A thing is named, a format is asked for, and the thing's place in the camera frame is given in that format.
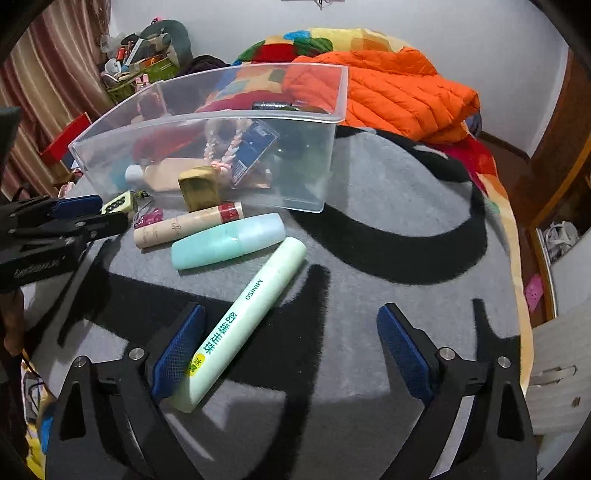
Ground striped curtain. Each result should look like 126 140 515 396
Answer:
0 9 112 195

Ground dark clothes pile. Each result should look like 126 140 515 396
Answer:
185 54 232 75

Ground cream dotted keychain tag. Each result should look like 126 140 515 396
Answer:
100 193 137 215

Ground pink charm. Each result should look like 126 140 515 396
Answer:
134 208 164 229

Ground light green tube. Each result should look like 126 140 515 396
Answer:
168 237 308 413

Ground colourful patchwork quilt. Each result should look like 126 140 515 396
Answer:
18 28 536 480

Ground beige tube with white cap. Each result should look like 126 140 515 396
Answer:
124 157 208 192

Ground grey shoes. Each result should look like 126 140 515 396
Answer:
545 222 580 264

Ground green storage basket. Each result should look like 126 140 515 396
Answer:
104 53 181 104

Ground pink braided cord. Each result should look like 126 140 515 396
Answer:
201 121 243 169

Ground red box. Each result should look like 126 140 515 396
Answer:
39 113 93 162

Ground blue packet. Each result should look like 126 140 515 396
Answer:
231 119 280 185

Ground beige tube with red band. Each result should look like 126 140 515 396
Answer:
133 202 244 249

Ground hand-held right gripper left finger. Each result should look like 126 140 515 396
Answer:
46 302 206 480

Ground orange down jacket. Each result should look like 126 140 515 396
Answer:
281 46 481 144

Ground brown wooden door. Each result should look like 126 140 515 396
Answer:
526 46 591 232

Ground grey and black blanket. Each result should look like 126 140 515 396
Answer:
21 122 522 480

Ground clear plastic storage box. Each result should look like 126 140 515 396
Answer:
68 63 349 214

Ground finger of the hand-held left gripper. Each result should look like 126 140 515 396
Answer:
0 194 103 221
0 212 129 252

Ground grey-green neck pillow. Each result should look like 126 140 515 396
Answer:
139 21 195 68

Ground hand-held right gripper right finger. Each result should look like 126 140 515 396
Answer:
376 302 539 480

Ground teal bottle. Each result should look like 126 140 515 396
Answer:
171 213 287 271

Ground gold block cap bottle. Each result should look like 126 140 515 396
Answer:
178 166 221 212

